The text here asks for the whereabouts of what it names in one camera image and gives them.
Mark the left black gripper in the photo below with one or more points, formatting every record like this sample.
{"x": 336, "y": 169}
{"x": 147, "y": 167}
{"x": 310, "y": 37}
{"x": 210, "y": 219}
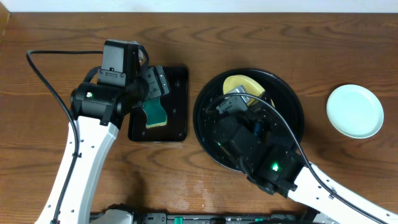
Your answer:
{"x": 154, "y": 87}

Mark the green yellow sponge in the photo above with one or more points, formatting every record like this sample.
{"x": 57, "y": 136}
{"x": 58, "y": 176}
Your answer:
{"x": 155, "y": 113}

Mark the yellow plate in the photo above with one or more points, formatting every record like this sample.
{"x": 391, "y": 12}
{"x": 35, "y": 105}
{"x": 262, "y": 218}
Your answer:
{"x": 242, "y": 84}

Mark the light blue plate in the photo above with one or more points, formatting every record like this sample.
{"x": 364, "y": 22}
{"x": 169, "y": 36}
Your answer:
{"x": 355, "y": 111}

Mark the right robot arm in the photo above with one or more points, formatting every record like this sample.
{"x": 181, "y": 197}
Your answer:
{"x": 272, "y": 159}

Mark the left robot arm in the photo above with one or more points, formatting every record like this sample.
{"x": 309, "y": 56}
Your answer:
{"x": 91, "y": 134}

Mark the black rectangular tray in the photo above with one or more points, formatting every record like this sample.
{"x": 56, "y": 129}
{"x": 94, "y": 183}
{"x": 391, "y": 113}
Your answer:
{"x": 176, "y": 106}

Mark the black round tray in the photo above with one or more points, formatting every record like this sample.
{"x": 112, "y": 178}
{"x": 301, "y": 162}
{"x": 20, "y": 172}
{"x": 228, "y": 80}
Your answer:
{"x": 284, "y": 98}

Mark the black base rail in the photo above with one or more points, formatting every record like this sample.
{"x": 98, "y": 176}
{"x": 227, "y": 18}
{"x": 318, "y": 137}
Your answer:
{"x": 146, "y": 215}

